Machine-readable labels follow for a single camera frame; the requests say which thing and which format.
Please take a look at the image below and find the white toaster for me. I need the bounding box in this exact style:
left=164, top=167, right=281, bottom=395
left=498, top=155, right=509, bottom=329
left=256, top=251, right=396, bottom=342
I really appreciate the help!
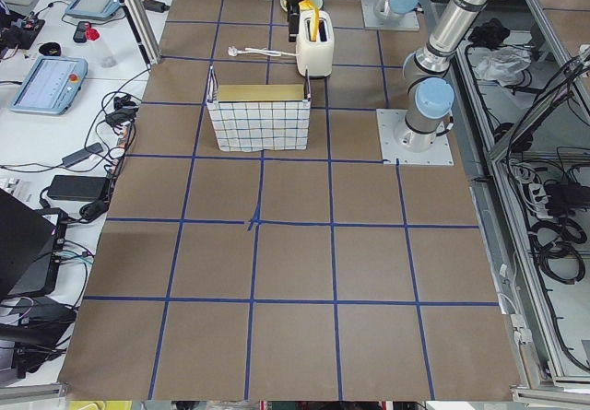
left=296, top=10, right=335, bottom=78

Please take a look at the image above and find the yellow bread slice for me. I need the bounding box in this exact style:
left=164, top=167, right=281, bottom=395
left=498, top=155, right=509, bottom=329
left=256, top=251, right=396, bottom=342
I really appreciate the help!
left=300, top=0, right=320, bottom=42

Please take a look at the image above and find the light green plate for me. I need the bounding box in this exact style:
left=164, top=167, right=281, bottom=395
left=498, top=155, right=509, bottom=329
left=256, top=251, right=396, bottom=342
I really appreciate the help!
left=299, top=0, right=323, bottom=11

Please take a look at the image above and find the checkered basket with wooden shelf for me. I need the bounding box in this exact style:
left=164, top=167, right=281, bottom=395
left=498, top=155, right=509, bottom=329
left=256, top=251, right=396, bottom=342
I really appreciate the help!
left=206, top=67, right=312, bottom=153

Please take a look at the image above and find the blue teach pendant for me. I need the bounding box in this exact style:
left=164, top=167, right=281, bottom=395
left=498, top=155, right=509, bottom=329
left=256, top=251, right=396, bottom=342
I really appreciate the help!
left=65, top=0, right=120, bottom=20
left=8, top=56, right=88, bottom=115

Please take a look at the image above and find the bottle with red cap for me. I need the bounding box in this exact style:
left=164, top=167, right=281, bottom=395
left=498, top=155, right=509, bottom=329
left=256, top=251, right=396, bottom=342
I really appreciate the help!
left=85, top=23, right=117, bottom=68

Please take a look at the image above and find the black power brick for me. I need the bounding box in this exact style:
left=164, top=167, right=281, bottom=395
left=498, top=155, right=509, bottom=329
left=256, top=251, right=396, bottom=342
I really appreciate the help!
left=47, top=175, right=109, bottom=202

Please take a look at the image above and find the black laptop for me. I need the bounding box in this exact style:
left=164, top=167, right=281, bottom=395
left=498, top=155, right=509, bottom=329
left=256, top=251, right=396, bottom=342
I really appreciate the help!
left=1, top=191, right=66, bottom=299

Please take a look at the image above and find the white power cord with plug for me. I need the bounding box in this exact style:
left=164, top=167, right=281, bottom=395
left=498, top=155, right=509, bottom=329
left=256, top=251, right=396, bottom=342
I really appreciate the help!
left=227, top=45, right=299, bottom=59

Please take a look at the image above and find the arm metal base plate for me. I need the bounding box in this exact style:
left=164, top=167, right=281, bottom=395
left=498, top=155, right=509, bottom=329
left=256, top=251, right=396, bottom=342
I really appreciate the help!
left=360, top=0, right=419, bottom=31
left=376, top=109, right=454, bottom=166

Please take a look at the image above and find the aluminium frame post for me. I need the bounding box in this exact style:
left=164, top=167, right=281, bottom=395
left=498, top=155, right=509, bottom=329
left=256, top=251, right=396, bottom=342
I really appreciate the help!
left=118, top=0, right=161, bottom=66

